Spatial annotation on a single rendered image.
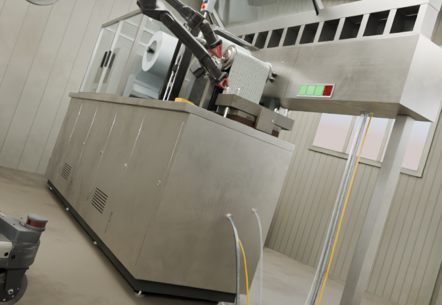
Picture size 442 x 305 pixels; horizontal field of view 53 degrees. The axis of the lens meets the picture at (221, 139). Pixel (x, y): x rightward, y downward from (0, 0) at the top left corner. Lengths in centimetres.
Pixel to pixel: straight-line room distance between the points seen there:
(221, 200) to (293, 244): 275
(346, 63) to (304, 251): 287
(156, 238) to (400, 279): 289
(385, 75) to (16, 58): 366
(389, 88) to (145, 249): 124
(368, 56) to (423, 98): 31
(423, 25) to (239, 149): 96
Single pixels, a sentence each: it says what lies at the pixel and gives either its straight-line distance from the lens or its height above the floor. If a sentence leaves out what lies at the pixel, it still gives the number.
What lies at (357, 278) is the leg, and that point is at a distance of 205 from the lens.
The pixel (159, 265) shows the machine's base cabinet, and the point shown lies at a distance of 205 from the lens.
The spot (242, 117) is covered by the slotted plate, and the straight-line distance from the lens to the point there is 218.
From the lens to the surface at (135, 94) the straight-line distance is 322.
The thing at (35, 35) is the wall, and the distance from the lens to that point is 487.
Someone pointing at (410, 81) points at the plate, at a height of 124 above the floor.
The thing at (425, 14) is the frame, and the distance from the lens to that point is 206.
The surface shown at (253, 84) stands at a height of 116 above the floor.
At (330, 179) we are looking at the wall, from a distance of 470.
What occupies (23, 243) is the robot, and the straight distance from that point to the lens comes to 160.
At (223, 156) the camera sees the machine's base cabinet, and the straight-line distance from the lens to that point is 206.
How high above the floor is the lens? 68
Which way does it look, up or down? 3 degrees up
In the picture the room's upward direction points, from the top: 18 degrees clockwise
